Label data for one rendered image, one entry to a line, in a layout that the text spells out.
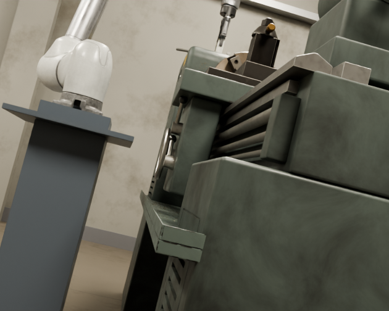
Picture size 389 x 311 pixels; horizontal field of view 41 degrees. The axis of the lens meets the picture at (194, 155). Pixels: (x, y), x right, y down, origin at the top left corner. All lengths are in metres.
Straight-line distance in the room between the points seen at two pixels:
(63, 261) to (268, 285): 1.19
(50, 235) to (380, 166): 1.30
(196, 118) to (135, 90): 3.22
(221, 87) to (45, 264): 0.91
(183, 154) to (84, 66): 0.70
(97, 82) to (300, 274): 1.31
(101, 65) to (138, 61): 2.68
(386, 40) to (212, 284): 0.52
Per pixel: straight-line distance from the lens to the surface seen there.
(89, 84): 1.93
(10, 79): 4.53
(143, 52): 4.65
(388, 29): 0.99
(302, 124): 0.80
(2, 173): 4.48
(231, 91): 1.37
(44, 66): 2.15
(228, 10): 2.54
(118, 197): 4.53
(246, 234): 0.77
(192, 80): 1.36
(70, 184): 1.86
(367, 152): 0.83
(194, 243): 0.76
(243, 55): 2.21
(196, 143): 1.37
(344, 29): 0.96
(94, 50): 1.97
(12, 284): 1.93
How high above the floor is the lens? 0.62
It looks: 4 degrees up
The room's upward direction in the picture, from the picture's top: 14 degrees clockwise
